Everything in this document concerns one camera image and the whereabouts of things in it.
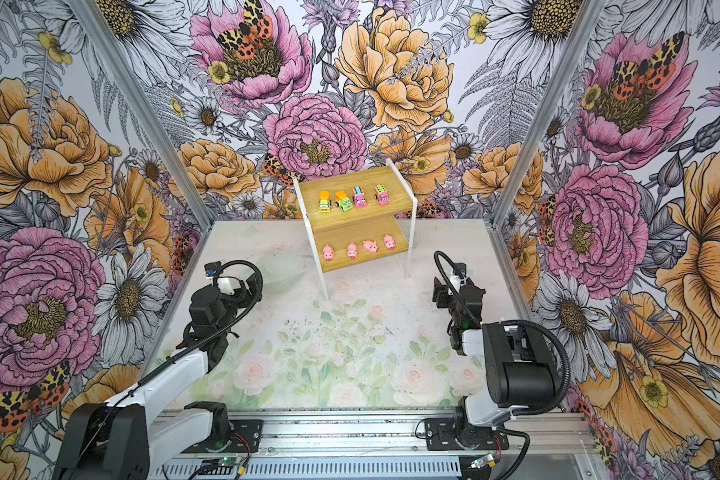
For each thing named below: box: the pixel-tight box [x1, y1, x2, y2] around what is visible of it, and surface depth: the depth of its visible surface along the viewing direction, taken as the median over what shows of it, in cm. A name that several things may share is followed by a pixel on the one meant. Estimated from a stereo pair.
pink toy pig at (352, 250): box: [346, 242, 359, 259], surface depth 91 cm
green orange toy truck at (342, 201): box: [335, 190, 353, 212], surface depth 79 cm
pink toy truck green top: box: [374, 183, 392, 206], surface depth 81 cm
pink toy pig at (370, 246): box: [362, 240, 379, 253], surface depth 93 cm
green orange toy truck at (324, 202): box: [318, 190, 332, 213], surface depth 79 cm
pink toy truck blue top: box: [352, 186, 368, 209], surface depth 80 cm
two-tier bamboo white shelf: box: [292, 158, 418, 302], surface depth 83 cm
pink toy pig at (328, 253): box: [322, 244, 335, 261], surface depth 91 cm
